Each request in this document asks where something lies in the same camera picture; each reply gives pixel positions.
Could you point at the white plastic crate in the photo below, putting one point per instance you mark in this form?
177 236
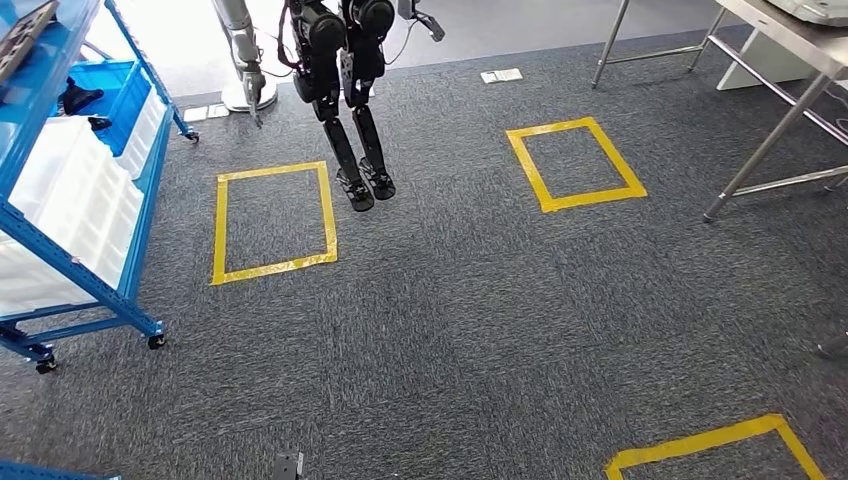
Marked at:
149 132
86 245
66 166

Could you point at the white cabinet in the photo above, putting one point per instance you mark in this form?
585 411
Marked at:
755 66

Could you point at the black plastic bracket part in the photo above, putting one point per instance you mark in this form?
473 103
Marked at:
76 99

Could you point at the silver floor socket plate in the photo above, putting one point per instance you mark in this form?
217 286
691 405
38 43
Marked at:
501 76
205 112

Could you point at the steel table with legs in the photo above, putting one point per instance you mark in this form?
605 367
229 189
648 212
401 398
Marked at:
782 33

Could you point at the standing black humanoid robot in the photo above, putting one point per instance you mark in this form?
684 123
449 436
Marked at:
344 152

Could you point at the white round stand base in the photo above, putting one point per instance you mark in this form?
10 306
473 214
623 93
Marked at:
232 99

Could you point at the grey ribbed metal panel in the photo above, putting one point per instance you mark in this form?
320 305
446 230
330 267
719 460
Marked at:
815 10

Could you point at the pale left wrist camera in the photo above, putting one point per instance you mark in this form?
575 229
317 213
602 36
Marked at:
301 464

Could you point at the blue plastic crate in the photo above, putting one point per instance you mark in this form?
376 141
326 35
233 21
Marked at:
126 112

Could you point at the yellow floor tape square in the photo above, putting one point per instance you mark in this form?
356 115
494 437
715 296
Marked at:
220 225

